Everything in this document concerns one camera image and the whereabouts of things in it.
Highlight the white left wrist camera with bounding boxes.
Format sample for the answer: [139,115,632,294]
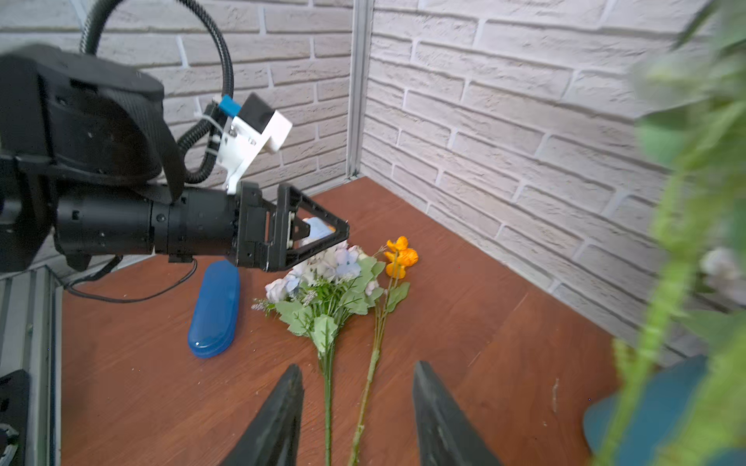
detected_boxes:
[208,93,293,195]

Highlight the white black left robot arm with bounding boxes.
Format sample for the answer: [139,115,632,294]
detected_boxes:
[1,44,349,272]

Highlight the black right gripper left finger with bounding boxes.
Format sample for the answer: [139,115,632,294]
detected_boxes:
[221,364,304,466]

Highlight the small yellow orange flower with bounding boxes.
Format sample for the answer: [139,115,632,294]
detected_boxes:
[347,236,419,466]

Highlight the teal ceramic vase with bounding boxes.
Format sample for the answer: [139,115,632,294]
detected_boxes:
[583,355,745,465]

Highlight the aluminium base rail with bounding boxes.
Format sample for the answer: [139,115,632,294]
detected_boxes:
[1,267,61,465]

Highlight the cream white flower stem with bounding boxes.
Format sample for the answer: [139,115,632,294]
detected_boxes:
[593,1,745,465]

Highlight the aluminium left corner post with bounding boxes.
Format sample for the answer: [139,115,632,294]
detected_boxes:
[346,0,374,181]

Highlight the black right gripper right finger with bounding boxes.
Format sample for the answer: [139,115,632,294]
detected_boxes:
[412,361,501,466]

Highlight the black corrugated cable conduit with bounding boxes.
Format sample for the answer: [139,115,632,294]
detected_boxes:
[78,0,235,186]

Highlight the dark blue lying vase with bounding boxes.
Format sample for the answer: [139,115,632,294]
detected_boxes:
[188,260,240,359]

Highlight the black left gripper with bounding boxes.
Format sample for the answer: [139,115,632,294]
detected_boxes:
[232,182,350,272]

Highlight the small pink white bouquet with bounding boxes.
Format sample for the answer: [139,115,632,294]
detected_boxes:
[252,242,385,465]

